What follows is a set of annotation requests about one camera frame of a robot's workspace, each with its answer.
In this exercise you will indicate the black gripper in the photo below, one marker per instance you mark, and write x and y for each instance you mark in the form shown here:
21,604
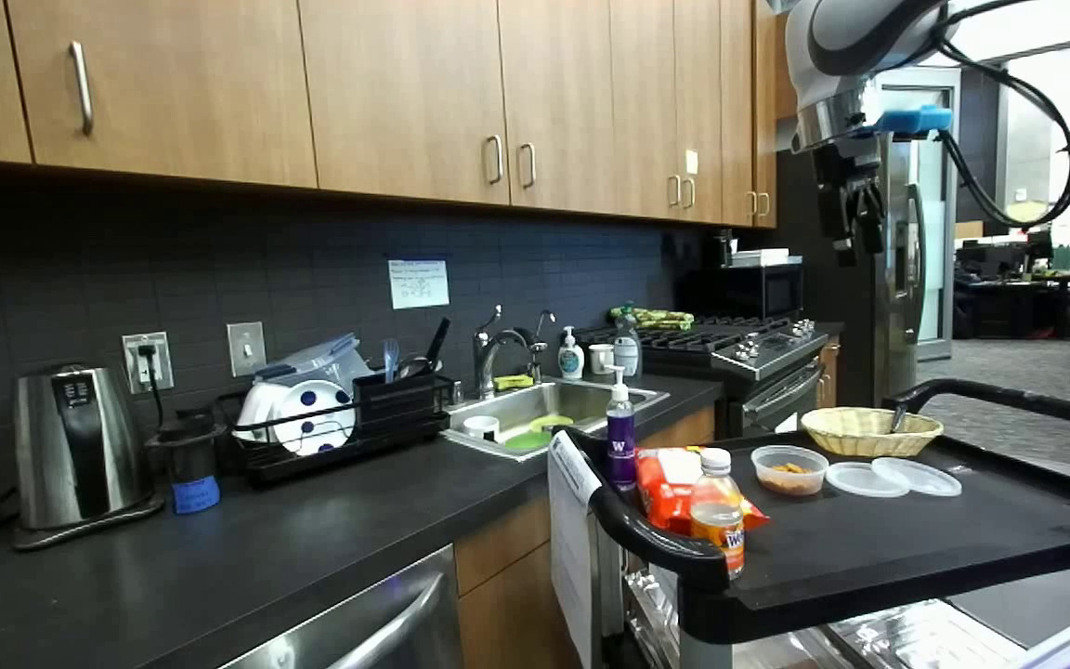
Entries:
847,197

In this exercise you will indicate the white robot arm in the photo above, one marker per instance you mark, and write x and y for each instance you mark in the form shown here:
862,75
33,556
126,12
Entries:
833,49

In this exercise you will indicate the woven wicker basket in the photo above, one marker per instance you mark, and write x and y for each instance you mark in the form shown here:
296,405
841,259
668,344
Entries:
872,431

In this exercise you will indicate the stainless steel refrigerator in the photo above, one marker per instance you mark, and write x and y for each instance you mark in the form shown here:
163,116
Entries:
895,305

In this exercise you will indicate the black microwave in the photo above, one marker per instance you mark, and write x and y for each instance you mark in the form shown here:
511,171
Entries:
743,292

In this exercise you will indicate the stainless gas stove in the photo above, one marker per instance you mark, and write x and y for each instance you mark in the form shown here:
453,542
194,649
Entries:
765,369

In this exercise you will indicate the wooden upper cabinets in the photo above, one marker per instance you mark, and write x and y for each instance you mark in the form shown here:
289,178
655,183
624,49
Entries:
658,108

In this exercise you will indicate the green yellow cloth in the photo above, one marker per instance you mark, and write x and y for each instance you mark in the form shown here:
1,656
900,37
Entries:
653,317

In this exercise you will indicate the plastic container with orange food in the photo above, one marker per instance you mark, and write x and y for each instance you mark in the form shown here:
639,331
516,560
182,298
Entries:
789,468

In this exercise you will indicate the clear plastic lid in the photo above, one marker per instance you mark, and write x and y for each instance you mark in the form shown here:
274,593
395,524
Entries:
857,478
919,478

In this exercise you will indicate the white soap dispenser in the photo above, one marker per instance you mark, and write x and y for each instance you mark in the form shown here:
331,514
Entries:
570,353

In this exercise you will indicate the purple soap pump bottle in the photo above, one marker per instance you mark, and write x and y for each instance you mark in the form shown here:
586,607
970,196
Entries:
620,436

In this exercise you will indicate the black utility cart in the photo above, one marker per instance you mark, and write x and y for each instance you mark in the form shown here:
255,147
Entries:
841,556

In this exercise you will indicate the orange snack bag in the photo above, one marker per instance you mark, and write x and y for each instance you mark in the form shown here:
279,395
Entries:
668,482

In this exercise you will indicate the orange drink bottle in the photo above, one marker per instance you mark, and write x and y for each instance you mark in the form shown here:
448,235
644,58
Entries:
716,509

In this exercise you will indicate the sink faucet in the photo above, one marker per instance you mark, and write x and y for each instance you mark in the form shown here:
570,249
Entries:
489,344

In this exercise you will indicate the stainless steel sink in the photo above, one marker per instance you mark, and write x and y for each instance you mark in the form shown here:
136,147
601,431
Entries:
516,426

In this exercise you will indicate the white paper sign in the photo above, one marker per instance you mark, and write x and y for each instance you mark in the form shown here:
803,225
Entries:
416,284

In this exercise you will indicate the black dish rack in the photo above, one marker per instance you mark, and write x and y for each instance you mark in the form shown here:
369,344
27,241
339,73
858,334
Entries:
388,414

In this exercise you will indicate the white plate in rack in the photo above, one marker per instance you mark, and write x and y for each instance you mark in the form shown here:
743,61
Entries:
302,414

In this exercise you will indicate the stainless dishwasher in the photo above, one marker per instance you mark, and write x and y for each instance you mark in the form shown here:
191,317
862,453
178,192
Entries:
395,622

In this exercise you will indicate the blue black cup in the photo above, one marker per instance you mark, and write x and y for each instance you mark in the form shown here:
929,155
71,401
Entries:
187,466

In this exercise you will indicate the stainless steel kettle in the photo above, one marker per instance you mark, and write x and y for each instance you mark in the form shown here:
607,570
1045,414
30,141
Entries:
79,453

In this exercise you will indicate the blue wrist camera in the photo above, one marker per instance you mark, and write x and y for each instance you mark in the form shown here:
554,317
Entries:
915,120

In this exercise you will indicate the wall power outlet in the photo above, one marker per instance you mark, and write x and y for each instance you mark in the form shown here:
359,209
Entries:
146,360

